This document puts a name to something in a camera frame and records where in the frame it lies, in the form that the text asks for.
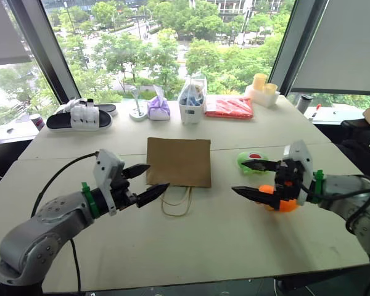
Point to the black white slide sandal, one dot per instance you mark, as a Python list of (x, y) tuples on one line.
[(80, 120), (106, 108)]

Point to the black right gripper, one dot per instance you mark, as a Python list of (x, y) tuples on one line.
[(291, 182)]

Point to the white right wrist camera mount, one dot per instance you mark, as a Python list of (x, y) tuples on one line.
[(303, 160)]

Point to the white box with plastic bag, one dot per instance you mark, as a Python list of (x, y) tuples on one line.
[(190, 109)]

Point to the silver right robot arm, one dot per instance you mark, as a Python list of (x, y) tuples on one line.
[(354, 197)]

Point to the red plastic packet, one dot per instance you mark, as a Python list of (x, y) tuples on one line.
[(229, 108)]

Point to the orange toy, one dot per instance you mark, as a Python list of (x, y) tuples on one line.
[(288, 206)]

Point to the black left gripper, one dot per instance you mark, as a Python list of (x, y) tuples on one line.
[(121, 192)]

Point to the grey cylindrical bottle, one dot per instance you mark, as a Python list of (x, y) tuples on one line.
[(304, 103)]

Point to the red marker pen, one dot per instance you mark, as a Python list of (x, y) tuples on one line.
[(317, 108)]

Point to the white foam tray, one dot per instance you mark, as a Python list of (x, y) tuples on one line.
[(262, 97)]

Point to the grey roller blind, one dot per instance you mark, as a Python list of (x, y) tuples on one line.
[(342, 46), (6, 31)]

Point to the green toy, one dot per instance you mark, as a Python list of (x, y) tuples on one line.
[(243, 160)]

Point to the seated person in dark clothes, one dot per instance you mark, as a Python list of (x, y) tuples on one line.
[(362, 145)]

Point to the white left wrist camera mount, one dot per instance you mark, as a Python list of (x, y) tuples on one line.
[(106, 166)]

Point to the red white can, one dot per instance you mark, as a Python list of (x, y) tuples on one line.
[(37, 122)]

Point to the brown paper bag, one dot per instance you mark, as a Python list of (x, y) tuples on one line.
[(179, 161)]

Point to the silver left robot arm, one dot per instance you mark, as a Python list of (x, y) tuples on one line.
[(49, 222)]

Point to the yellow plastic cup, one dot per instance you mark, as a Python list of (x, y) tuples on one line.
[(270, 89), (259, 81)]

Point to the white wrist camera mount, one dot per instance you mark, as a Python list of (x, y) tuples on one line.
[(303, 160), (106, 166)]

